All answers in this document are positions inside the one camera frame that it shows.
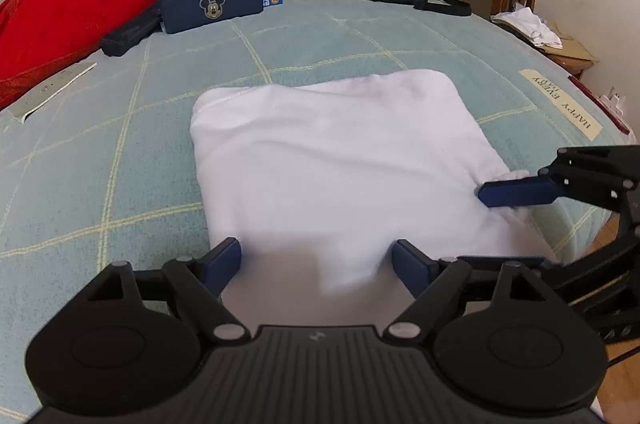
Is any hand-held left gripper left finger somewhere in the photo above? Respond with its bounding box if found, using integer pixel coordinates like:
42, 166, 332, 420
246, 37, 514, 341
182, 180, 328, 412
87, 238, 252, 346

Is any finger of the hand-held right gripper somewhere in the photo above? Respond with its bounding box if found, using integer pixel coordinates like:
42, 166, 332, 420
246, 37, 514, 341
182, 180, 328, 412
477, 146, 640, 210
457, 244, 628, 302

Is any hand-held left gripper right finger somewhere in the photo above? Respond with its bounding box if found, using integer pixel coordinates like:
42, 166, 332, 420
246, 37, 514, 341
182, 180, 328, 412
382, 240, 551, 346

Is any white printed sweatshirt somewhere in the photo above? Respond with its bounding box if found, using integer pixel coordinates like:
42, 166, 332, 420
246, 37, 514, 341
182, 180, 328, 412
190, 68, 563, 329

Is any cream fabric label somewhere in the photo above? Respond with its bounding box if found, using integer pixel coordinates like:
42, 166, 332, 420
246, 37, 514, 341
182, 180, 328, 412
519, 69, 601, 141

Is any flat cardboard piece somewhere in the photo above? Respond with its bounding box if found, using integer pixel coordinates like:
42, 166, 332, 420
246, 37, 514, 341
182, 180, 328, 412
542, 24, 598, 67

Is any white cloth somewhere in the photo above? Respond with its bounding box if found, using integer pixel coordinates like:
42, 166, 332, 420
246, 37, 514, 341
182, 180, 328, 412
492, 7, 563, 50

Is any pale green booklet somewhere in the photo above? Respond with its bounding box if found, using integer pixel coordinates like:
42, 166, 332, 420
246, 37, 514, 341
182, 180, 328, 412
7, 62, 97, 125

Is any navy mouse print pouch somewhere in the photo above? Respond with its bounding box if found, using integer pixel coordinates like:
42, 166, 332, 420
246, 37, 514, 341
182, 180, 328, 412
160, 0, 265, 35

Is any black cable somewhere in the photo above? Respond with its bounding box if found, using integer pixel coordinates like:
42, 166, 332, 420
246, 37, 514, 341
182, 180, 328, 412
607, 344, 640, 362

